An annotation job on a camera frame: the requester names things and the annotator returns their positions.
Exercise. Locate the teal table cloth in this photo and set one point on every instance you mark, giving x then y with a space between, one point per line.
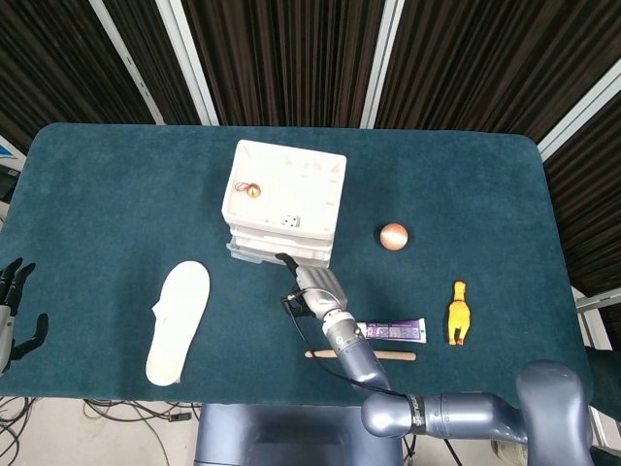
121 218

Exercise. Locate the purple white toothpaste tube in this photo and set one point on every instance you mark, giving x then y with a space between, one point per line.
398 331

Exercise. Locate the white plastic drawer organizer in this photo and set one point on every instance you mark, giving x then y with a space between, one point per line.
291 179

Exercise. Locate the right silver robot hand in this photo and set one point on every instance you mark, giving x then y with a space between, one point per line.
320 289

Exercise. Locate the wooden drumstick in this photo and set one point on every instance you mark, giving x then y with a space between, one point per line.
317 354

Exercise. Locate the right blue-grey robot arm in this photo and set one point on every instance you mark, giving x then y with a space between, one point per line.
461 417

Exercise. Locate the yellow rubber chicken toy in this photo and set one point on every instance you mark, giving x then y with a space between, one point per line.
458 315

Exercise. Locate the white frame post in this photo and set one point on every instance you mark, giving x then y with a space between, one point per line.
131 63
577 116
381 63
191 63

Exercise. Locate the blue-grey robot torso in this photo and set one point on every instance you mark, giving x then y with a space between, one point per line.
291 437

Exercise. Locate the blue white sign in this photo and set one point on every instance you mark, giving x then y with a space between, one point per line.
9 153

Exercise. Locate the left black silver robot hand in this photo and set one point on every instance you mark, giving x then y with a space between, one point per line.
9 291

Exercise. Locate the white flat slipper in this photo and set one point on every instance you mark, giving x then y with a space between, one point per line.
177 320

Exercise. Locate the copper coloured ball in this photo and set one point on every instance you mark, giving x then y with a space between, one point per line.
394 237

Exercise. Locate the white dice black dots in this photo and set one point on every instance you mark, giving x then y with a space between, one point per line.
290 221

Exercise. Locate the black power adapter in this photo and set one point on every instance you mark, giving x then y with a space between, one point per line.
178 416

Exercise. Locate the aluminium frame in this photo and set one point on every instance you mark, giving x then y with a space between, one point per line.
597 303

